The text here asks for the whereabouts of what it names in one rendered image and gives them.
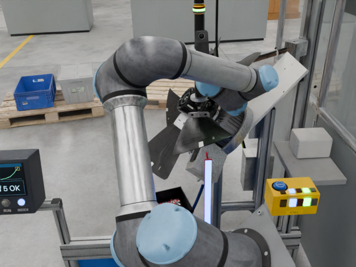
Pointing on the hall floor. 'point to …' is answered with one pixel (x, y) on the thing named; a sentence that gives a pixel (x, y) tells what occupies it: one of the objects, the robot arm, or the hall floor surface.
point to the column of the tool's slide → (301, 111)
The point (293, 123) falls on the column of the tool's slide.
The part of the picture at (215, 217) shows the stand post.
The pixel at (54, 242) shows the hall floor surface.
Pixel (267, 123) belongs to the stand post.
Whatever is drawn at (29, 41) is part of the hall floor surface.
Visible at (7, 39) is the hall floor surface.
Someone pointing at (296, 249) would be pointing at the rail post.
